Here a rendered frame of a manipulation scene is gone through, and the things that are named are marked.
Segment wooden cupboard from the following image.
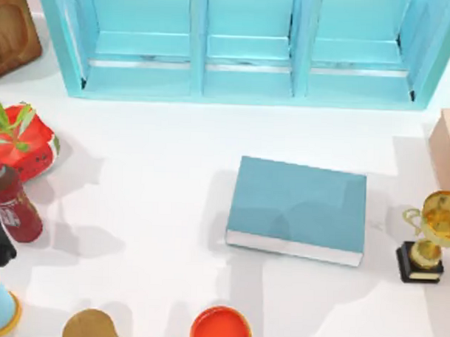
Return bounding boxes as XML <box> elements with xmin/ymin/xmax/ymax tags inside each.
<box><xmin>0</xmin><ymin>0</ymin><xmax>45</xmax><ymax>82</ymax></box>

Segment red bottle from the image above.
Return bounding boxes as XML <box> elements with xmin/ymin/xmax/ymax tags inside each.
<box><xmin>0</xmin><ymin>154</ymin><xmax>47</xmax><ymax>244</ymax></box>

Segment light blue rack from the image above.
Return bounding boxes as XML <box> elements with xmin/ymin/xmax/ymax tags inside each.
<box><xmin>32</xmin><ymin>0</ymin><xmax>450</xmax><ymax>114</ymax></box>

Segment brown bread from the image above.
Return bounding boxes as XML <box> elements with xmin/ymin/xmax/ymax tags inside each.
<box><xmin>61</xmin><ymin>307</ymin><xmax>122</xmax><ymax>337</ymax></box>

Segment orange cup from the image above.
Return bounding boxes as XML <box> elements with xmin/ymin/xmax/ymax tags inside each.
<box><xmin>190</xmin><ymin>304</ymin><xmax>255</xmax><ymax>337</ymax></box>

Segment salmon-coloured box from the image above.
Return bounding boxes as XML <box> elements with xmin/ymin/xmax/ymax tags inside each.
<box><xmin>426</xmin><ymin>108</ymin><xmax>450</xmax><ymax>193</ymax></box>

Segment blue book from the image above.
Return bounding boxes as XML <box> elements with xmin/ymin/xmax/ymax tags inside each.
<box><xmin>224</xmin><ymin>154</ymin><xmax>369</xmax><ymax>268</ymax></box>

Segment gold trophy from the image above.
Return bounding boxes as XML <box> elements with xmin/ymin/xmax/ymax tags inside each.
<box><xmin>395</xmin><ymin>188</ymin><xmax>450</xmax><ymax>285</ymax></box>

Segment red plant pot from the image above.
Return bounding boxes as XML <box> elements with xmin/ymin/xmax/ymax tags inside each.
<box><xmin>0</xmin><ymin>99</ymin><xmax>63</xmax><ymax>183</ymax></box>

